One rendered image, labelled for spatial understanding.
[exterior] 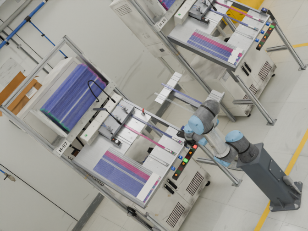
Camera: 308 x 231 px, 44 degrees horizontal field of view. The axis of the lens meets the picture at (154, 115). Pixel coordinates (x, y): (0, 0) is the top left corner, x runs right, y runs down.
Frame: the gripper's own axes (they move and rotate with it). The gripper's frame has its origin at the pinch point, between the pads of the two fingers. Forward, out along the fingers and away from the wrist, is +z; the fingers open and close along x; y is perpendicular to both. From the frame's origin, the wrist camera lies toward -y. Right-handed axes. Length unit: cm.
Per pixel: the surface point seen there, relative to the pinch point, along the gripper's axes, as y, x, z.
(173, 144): -10.9, -4.2, 2.4
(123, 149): -43, -29, 2
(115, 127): -58, -18, -4
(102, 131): -65, -26, -4
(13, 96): -119, -50, -49
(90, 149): -67, -43, 2
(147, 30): -97, 85, 5
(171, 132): -18.0, 3.6, 2.4
